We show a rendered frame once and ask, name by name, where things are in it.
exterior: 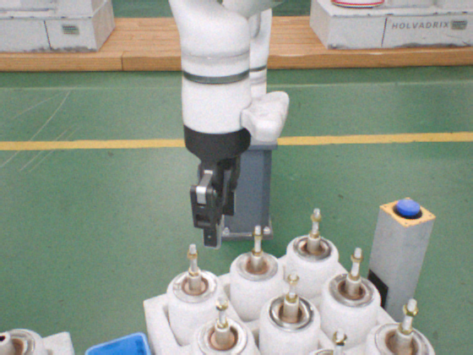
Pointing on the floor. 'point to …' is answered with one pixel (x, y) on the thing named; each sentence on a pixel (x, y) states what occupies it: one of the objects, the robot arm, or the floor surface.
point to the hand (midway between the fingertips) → (220, 221)
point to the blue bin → (122, 346)
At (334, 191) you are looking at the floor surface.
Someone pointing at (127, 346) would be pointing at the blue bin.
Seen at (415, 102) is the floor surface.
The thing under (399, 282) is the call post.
